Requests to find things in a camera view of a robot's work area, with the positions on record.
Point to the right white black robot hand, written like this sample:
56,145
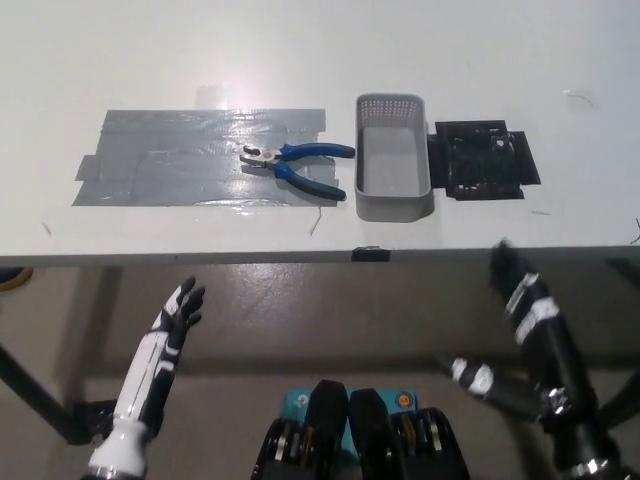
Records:
555,360

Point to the black tape patch on table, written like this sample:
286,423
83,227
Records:
480,165

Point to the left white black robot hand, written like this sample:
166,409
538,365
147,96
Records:
145,380

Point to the grey duct tape patch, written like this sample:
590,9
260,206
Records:
175,170

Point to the black metal table leg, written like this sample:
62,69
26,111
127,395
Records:
622,397
35,390

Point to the black teal robot body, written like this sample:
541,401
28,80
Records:
365,440

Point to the grey perforated plastic basket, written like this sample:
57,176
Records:
390,202

